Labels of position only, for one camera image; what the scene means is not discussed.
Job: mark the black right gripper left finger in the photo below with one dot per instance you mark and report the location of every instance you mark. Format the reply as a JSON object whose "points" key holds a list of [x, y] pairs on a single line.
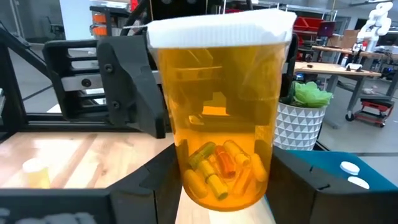
{"points": [[146, 199]]}

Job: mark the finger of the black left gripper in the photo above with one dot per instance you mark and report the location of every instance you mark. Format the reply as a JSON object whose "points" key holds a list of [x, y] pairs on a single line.
{"points": [[130, 84], [292, 62]]}

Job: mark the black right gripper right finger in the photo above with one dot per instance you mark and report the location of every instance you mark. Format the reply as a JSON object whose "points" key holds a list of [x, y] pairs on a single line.
{"points": [[311, 205]]}

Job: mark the small orange pill bottle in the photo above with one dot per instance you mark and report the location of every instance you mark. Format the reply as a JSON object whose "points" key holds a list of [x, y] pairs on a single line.
{"points": [[36, 177]]}

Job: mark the blue plastic bin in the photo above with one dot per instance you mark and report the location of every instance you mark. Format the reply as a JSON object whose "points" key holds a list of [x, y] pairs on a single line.
{"points": [[329, 161]]}

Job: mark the orange storage bin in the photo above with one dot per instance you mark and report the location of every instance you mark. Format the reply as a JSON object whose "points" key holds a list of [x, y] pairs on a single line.
{"points": [[99, 19]]}

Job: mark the wooden workshop table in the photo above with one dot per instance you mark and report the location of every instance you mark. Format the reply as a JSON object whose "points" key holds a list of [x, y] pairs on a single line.
{"points": [[329, 69]]}

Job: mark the red storage bins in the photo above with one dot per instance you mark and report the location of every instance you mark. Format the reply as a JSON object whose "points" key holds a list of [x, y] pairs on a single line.
{"points": [[308, 25]]}

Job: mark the purple laptop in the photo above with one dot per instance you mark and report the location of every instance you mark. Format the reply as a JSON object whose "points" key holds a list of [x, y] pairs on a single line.
{"points": [[326, 28]]}

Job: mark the brown cardboard box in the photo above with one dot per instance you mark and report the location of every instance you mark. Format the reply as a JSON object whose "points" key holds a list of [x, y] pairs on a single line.
{"points": [[345, 39]]}

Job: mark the succulent in white patterned pot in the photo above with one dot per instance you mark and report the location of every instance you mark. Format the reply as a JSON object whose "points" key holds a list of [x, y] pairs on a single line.
{"points": [[298, 127]]}

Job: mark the red wheeled cart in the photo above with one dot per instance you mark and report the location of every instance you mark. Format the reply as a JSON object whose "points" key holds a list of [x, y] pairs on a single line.
{"points": [[377, 107]]}

